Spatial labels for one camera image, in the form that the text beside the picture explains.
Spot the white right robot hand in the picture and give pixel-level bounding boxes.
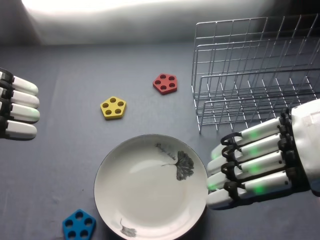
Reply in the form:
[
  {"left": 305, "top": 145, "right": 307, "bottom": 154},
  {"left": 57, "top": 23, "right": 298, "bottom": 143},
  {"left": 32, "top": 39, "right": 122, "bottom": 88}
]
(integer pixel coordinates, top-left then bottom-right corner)
[{"left": 206, "top": 99, "right": 320, "bottom": 211}]

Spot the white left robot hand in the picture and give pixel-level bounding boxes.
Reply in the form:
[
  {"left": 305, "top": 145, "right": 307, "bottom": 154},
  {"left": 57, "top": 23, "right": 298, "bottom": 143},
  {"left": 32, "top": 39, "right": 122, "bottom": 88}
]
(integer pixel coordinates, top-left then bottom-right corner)
[{"left": 0, "top": 67, "right": 41, "bottom": 141}]

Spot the white plate with leaf print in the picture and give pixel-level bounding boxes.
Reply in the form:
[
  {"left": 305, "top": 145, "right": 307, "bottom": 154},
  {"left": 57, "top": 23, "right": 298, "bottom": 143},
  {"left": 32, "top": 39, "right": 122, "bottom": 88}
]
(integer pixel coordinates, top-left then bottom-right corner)
[{"left": 93, "top": 134, "right": 210, "bottom": 240}]

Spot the grey table cloth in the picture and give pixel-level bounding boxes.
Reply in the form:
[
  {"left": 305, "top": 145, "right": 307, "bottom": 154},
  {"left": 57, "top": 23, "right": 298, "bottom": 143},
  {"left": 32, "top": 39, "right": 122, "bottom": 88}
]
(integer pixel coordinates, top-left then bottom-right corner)
[{"left": 0, "top": 41, "right": 320, "bottom": 240}]

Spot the yellow pentagon block with holes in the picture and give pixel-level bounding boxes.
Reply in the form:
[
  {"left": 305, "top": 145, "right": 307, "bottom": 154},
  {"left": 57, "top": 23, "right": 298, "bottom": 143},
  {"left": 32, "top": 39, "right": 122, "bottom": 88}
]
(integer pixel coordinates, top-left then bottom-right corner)
[{"left": 99, "top": 96, "right": 128, "bottom": 122}]

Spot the blue pentagon block with holes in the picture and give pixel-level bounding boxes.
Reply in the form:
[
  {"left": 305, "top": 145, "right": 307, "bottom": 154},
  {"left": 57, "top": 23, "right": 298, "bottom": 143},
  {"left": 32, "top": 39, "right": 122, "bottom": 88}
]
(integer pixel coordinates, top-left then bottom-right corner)
[{"left": 61, "top": 208, "right": 97, "bottom": 240}]

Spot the red pentagon block with holes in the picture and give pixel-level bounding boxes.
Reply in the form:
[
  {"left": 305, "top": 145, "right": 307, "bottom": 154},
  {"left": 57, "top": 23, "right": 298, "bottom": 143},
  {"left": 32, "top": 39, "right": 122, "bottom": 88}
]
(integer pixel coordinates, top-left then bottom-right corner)
[{"left": 151, "top": 72, "right": 181, "bottom": 97}]

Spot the silver wire dish rack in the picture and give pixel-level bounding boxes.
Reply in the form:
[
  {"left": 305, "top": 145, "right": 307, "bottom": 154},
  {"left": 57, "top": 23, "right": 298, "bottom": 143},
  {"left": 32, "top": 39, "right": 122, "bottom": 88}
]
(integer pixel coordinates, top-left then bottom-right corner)
[{"left": 191, "top": 13, "right": 320, "bottom": 135}]

